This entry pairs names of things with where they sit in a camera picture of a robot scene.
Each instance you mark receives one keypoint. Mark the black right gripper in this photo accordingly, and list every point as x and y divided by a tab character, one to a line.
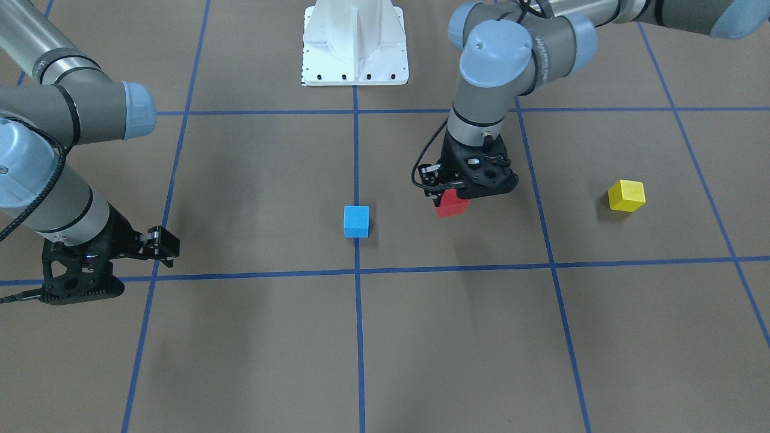
122	239

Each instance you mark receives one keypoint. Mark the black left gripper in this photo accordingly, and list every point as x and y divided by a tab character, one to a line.
450	160

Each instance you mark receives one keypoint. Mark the red cube block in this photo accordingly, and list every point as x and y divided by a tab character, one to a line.
450	204

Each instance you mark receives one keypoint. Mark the blue cube block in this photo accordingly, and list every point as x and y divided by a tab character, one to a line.
356	221

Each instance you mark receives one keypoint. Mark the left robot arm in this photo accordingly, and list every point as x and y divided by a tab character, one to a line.
513	48

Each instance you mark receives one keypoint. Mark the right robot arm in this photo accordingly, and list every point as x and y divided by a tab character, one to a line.
73	102

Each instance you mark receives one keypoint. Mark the yellow cube block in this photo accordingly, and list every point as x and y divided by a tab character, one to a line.
626	196

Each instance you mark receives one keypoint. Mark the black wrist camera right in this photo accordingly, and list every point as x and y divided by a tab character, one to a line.
161	245

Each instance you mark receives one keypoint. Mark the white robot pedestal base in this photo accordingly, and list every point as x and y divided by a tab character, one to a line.
348	43

